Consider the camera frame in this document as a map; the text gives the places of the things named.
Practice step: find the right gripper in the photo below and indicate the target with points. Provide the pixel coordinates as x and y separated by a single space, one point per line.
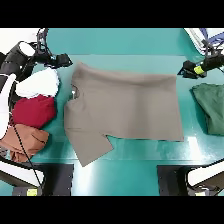
188 69

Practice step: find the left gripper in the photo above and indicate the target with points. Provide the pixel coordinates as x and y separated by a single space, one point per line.
63 60

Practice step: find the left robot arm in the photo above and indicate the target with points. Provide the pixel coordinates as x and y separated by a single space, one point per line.
10 60

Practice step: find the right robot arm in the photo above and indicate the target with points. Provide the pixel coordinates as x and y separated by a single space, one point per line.
213 62

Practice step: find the white striped garment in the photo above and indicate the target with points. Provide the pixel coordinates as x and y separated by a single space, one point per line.
200 36

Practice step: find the green garment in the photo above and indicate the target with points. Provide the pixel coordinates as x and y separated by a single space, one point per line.
211 106

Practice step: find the red garment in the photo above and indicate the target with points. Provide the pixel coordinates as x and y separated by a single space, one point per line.
33 111

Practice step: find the taupe T-shirt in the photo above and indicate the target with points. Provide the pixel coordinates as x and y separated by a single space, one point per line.
126 106

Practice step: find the orange-brown garment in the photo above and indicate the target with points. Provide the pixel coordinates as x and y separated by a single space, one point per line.
31 140

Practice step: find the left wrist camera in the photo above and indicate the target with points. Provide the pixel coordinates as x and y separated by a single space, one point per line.
43 41

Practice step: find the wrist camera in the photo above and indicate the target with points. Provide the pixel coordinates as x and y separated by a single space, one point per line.
210 46
43 41

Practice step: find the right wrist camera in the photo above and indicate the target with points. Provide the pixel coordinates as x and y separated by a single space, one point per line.
210 46

